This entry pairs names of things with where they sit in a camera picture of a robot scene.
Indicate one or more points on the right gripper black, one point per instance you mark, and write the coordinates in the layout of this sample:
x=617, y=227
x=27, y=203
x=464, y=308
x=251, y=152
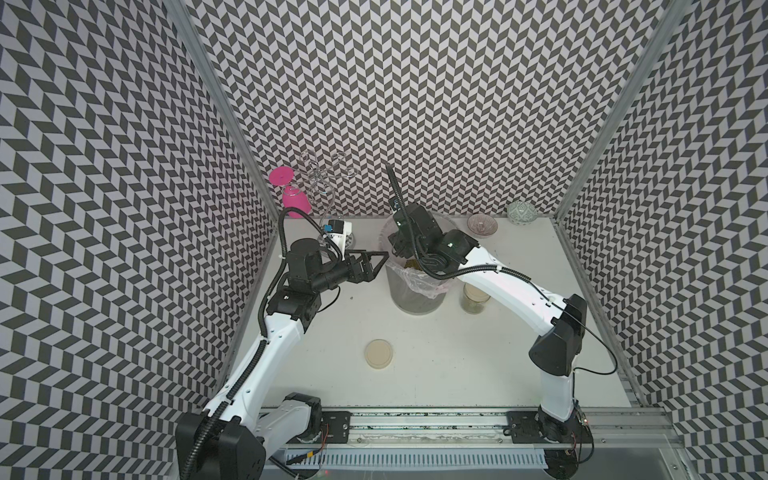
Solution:
x=399, y=243

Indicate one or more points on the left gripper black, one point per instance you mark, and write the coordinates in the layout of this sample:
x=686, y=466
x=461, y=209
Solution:
x=367, y=273

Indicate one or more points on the glass jar with beans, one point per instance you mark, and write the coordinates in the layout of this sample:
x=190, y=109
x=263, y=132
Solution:
x=471, y=307

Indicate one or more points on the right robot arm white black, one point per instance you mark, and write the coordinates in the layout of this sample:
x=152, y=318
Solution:
x=559, y=323

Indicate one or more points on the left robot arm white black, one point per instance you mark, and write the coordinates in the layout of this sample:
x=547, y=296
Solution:
x=231, y=438

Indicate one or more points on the mung beans in bin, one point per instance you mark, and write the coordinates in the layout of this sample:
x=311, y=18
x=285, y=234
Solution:
x=413, y=264

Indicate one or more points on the grey mesh trash bin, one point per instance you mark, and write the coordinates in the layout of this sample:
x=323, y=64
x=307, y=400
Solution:
x=413, y=304

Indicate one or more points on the clear plastic bin liner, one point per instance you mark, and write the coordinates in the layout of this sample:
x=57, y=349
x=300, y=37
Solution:
x=412, y=280

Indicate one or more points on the pinkish small bowl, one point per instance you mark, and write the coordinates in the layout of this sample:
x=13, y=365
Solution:
x=482, y=225

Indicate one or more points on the pink wine glass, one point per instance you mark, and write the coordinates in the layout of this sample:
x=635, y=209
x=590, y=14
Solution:
x=292, y=195

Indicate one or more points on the green patterned small bowl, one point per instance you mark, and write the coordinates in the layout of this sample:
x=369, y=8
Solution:
x=521, y=212

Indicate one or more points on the chrome wire glass rack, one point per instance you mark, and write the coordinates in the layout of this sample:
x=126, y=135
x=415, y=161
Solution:
x=321, y=179

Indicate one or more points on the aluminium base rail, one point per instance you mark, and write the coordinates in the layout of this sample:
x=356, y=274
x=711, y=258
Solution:
x=453, y=443

